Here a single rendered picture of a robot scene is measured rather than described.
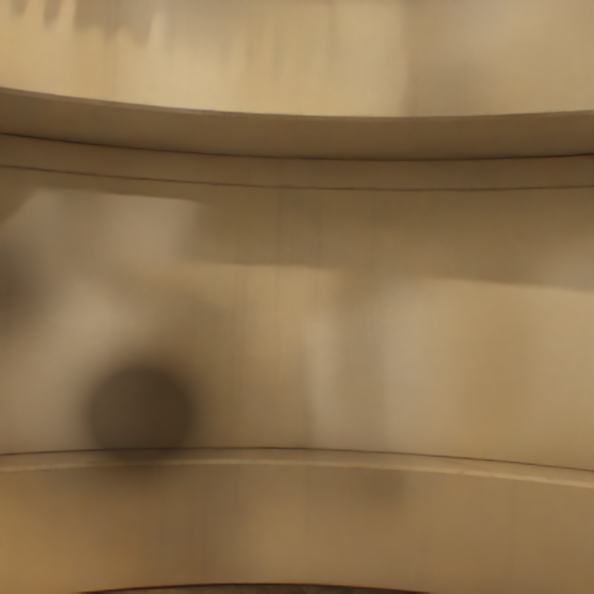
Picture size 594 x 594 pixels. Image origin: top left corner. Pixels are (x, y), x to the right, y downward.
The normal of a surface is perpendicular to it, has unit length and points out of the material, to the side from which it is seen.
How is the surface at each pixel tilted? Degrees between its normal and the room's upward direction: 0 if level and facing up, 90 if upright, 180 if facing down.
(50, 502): 90
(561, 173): 90
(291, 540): 90
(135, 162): 90
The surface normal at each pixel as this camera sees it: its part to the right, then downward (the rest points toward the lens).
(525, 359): -0.25, -0.02
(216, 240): 0.11, -0.01
